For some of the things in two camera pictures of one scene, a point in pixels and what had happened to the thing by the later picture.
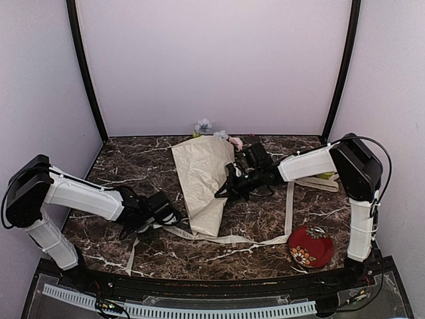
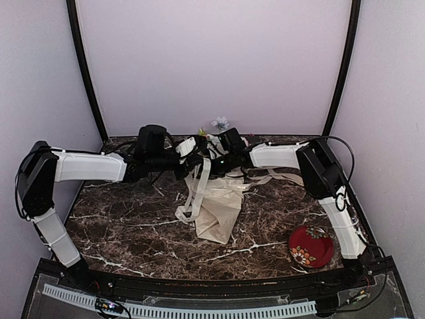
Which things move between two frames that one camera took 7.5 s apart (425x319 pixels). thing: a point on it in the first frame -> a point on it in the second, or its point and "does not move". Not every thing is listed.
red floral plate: [311, 246] does not move
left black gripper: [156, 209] -> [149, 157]
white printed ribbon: [288, 238] -> [197, 184]
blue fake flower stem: [205, 125] -> [221, 123]
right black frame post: [344, 68] does not move
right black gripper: [233, 190] -> [213, 173]
